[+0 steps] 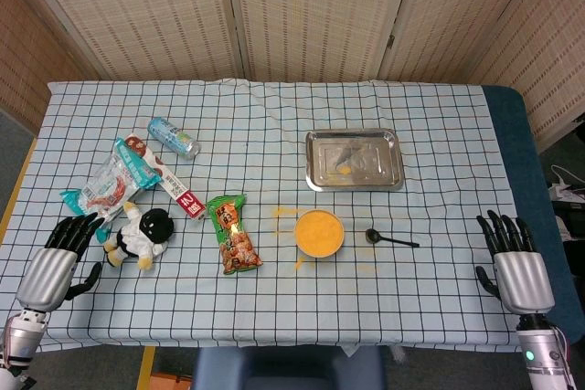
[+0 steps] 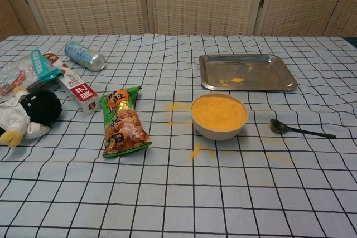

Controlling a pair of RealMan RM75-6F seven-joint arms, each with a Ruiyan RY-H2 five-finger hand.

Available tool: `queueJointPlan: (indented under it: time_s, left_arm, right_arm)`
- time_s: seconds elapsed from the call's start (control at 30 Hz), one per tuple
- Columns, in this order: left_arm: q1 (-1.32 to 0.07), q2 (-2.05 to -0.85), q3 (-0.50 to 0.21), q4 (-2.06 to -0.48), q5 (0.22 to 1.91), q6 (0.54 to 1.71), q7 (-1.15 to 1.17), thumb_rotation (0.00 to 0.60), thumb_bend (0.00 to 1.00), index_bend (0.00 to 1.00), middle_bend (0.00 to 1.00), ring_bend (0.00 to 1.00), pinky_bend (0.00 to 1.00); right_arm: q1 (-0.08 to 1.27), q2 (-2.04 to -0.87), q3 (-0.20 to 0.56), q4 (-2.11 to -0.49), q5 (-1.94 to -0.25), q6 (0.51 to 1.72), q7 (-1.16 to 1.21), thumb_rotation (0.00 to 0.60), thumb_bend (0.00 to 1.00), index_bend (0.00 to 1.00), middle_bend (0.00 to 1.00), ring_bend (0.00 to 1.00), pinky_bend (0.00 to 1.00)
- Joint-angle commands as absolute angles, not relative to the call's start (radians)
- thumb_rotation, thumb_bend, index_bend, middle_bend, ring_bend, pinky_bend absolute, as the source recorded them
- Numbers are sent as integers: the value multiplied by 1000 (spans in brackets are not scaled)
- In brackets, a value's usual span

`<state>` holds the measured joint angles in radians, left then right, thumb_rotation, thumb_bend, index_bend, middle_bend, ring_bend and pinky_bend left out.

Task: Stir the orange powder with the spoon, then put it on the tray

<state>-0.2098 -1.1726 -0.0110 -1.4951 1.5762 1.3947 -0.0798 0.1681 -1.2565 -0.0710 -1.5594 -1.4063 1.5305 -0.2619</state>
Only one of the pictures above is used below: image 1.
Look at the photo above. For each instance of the black equipment pile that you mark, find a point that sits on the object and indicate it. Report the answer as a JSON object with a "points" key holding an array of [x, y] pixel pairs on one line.
{"points": [[569, 218]]}

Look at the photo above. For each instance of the beige folding screen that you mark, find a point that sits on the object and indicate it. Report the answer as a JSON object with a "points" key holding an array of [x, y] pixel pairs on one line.
{"points": [[311, 11]]}

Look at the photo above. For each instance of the green snack bag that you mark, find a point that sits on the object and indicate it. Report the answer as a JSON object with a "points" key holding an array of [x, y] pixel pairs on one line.
{"points": [[233, 235]]}

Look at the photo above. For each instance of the bowl of orange powder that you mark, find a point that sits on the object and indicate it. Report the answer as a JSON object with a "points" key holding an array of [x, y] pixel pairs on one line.
{"points": [[319, 234]]}

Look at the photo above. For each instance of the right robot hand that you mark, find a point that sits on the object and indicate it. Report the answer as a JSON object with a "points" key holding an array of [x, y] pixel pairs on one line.
{"points": [[521, 278]]}

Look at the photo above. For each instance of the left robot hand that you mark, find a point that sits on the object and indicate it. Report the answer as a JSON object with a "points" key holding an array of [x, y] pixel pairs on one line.
{"points": [[48, 271]]}

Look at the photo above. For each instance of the long red white box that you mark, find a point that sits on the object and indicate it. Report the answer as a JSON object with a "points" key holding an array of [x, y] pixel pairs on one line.
{"points": [[178, 191]]}

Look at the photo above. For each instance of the black white plush toy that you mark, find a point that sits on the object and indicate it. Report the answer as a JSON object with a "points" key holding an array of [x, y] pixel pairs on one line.
{"points": [[139, 237]]}

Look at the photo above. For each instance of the blue padded table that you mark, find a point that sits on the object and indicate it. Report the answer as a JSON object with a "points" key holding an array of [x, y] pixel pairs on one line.
{"points": [[525, 171]]}

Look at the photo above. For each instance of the blue chair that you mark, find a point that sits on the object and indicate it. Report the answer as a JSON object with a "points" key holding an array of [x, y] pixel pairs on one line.
{"points": [[283, 369]]}

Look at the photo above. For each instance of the stainless steel tray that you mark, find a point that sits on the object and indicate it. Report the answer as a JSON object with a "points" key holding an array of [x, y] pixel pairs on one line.
{"points": [[354, 161]]}

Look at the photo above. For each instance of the blue checkered tablecloth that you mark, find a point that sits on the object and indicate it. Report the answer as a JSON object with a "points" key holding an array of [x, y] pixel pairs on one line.
{"points": [[256, 308]]}

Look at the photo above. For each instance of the black spoon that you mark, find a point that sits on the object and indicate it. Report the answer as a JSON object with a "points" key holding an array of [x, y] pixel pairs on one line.
{"points": [[372, 236]]}

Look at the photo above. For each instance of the teal clear snack bag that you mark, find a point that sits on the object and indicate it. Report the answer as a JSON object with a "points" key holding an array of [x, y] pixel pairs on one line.
{"points": [[107, 184]]}

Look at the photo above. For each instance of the blue drink can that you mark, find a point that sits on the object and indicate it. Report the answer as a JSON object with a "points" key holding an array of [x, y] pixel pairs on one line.
{"points": [[173, 138]]}

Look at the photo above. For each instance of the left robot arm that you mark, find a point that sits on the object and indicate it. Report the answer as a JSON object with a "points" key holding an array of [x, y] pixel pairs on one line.
{"points": [[20, 340]]}

